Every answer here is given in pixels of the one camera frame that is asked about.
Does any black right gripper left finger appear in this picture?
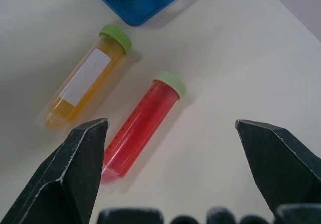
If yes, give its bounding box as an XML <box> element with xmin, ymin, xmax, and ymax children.
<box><xmin>0</xmin><ymin>118</ymin><xmax>110</xmax><ymax>224</ymax></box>

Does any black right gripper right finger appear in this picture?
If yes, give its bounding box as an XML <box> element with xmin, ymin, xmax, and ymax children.
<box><xmin>235</xmin><ymin>119</ymin><xmax>321</xmax><ymax>224</ymax></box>

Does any red liquid tube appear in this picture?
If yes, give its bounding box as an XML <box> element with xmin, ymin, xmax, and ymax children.
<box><xmin>99</xmin><ymin>70</ymin><xmax>187</xmax><ymax>193</ymax></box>

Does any orange liquid tube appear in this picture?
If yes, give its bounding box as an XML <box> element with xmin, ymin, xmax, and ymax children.
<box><xmin>41</xmin><ymin>24</ymin><xmax>133</xmax><ymax>130</ymax></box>

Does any blue plastic tube rack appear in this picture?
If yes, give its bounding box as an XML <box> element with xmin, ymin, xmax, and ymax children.
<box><xmin>84</xmin><ymin>0</ymin><xmax>198</xmax><ymax>27</ymax></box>

